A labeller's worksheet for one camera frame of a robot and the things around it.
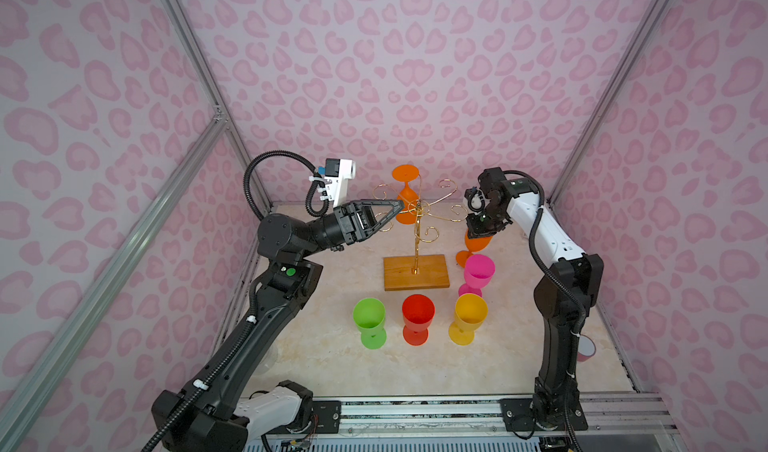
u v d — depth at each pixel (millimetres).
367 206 541
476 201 840
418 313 782
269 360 804
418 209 765
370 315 803
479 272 832
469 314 815
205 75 831
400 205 470
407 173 822
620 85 854
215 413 375
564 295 526
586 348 788
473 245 933
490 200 696
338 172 488
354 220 464
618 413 747
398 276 980
